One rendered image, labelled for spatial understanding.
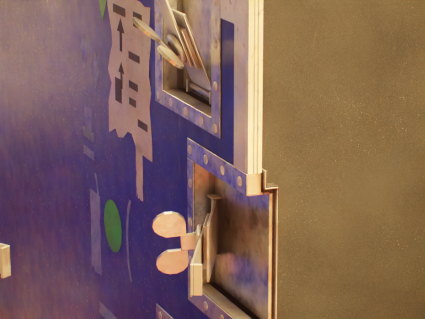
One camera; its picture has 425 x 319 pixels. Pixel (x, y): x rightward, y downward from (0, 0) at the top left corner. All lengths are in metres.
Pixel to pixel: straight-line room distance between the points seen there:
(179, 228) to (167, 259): 0.03
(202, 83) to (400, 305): 1.25
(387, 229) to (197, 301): 1.15
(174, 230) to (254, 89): 0.13
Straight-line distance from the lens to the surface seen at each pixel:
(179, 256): 1.11
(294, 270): 2.23
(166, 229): 1.09
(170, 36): 1.11
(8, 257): 1.07
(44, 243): 1.54
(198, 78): 1.13
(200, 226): 1.09
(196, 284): 1.03
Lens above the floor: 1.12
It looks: 15 degrees down
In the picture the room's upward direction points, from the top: straight up
